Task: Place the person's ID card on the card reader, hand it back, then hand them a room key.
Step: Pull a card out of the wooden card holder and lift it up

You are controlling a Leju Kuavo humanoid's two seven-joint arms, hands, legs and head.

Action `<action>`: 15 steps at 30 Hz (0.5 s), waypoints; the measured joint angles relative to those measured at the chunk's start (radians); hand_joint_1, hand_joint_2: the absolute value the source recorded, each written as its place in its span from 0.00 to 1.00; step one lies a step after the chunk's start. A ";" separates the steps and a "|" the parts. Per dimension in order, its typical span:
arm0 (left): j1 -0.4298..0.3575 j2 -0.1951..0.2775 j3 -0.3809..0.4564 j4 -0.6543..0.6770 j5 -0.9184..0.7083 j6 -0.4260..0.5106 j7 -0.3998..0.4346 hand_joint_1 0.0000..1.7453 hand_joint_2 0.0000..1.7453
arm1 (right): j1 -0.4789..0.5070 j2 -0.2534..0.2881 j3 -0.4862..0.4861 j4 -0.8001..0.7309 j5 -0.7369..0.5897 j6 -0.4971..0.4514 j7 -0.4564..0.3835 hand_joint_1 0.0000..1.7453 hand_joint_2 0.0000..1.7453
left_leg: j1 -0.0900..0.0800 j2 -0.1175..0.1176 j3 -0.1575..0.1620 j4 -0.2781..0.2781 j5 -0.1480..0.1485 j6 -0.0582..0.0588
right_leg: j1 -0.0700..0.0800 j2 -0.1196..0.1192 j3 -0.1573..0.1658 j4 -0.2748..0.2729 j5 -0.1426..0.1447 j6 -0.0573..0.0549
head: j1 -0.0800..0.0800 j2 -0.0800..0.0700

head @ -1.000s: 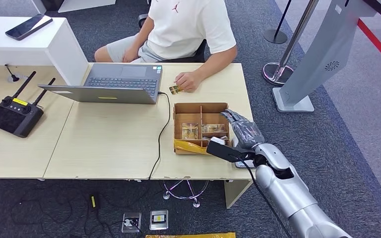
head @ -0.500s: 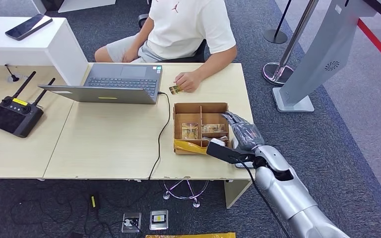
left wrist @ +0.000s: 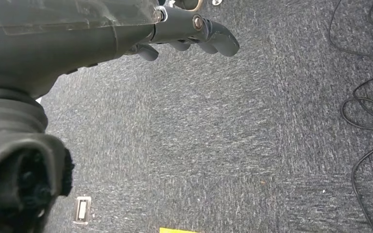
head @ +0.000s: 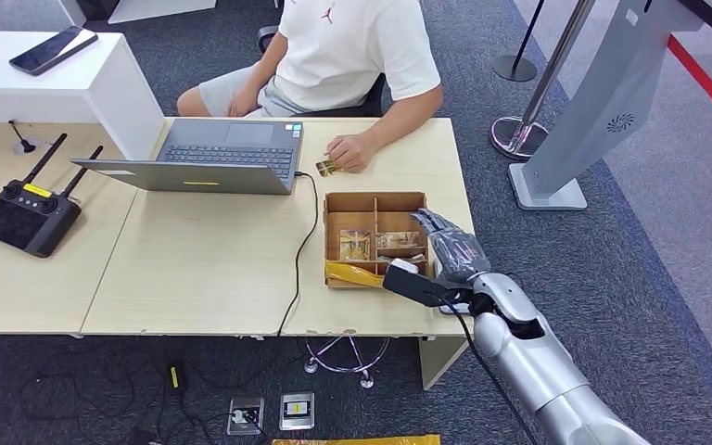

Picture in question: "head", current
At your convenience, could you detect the cardboard divider box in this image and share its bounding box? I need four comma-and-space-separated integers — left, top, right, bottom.
323, 191, 431, 292

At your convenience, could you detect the black smartphone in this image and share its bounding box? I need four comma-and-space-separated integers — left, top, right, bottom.
8, 25, 100, 77

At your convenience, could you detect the black stanchion post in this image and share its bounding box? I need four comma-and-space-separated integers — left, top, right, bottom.
491, 0, 548, 83

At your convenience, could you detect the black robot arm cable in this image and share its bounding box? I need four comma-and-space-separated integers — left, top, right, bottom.
439, 294, 541, 445

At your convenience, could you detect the person's left hand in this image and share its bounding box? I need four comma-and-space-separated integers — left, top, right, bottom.
324, 132, 380, 174

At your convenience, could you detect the closed metal floor socket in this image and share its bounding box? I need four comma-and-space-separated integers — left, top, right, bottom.
279, 392, 317, 432

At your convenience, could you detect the long golden key card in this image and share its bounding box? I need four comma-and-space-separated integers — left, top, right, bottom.
376, 231, 425, 250

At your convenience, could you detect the beige desk leg panel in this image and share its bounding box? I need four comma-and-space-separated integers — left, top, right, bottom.
418, 336, 474, 392

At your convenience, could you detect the red barrier belt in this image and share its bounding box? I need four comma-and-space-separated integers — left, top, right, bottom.
667, 35, 712, 139

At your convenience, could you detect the square golden key card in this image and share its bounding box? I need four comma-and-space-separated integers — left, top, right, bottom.
338, 229, 373, 263

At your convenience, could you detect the silver kiosk stand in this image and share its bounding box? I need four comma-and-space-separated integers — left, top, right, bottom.
508, 0, 712, 212

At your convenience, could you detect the black laptop power cable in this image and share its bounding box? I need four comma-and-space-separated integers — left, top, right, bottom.
277, 172, 321, 337

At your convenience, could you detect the white raised counter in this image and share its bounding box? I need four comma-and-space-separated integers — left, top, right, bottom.
0, 31, 167, 162

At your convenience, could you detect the grey card reader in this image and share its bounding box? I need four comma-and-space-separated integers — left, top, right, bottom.
432, 258, 475, 317

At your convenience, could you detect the grey laptop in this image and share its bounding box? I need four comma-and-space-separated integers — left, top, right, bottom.
70, 118, 306, 197

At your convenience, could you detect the person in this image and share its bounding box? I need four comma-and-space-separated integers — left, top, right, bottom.
176, 0, 444, 174

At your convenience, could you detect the open metal floor socket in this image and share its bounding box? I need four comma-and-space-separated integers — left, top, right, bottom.
226, 396, 267, 438

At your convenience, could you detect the black office chair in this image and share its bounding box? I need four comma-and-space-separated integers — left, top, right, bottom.
256, 25, 389, 119

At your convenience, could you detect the white furniture panel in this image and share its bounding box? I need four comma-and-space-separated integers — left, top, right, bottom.
108, 0, 219, 27

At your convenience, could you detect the chrome stanchion post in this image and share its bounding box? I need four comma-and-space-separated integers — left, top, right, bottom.
490, 0, 597, 162

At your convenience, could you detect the black floor cable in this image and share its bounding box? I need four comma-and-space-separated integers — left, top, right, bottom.
18, 359, 235, 445

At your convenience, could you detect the yellow tape strip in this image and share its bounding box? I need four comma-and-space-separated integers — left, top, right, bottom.
324, 259, 388, 290

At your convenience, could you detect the yellow sheet on floor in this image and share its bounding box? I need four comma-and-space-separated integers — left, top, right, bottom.
272, 434, 442, 445

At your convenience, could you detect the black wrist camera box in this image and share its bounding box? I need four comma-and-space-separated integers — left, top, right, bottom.
382, 260, 475, 309

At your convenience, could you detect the black remote controller with antennas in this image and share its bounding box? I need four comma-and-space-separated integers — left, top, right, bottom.
0, 133, 105, 260

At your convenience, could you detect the person's right hand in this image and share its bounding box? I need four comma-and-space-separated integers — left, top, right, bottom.
228, 85, 265, 118

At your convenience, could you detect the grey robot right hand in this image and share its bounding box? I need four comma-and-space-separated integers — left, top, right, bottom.
411, 208, 492, 288

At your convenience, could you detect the chrome stool base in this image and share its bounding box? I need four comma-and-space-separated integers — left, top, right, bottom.
303, 336, 392, 390

